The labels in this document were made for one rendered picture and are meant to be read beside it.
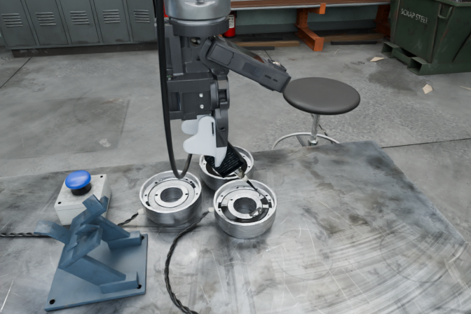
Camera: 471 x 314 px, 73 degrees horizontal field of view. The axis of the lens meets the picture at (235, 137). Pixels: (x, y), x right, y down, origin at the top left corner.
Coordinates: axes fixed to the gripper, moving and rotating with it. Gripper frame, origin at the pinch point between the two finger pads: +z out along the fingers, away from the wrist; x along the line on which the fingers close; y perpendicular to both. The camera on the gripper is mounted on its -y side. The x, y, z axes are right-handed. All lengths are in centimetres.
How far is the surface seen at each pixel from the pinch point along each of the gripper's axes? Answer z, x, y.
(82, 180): 6.0, -4.6, 22.3
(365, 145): 13.1, -14.2, -35.3
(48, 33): 69, -329, 134
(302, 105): 32, -68, -43
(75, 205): 9.1, -2.3, 23.7
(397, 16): 52, -269, -224
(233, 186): 10.2, -3.2, -2.7
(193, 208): 10.5, 0.6, 4.8
